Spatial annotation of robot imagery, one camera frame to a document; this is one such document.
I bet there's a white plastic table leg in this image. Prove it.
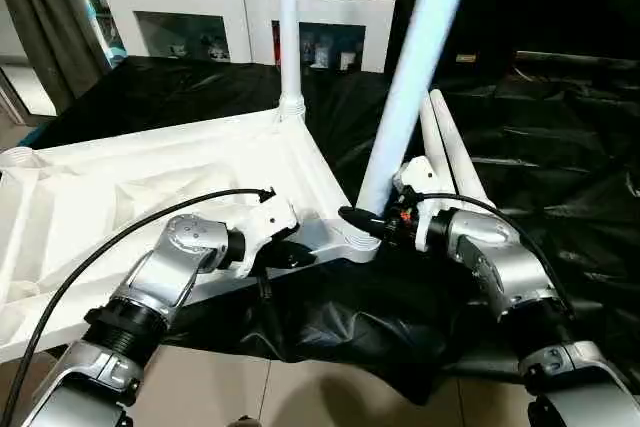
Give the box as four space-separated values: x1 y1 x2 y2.
429 89 497 214
355 0 482 217
277 0 308 124
418 99 452 188

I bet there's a white plastic table top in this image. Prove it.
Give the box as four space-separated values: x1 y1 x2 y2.
0 107 382 364

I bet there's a black plastic mat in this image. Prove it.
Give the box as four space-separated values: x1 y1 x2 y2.
20 55 640 408

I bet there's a grey curtain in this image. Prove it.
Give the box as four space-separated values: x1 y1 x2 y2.
0 0 111 116

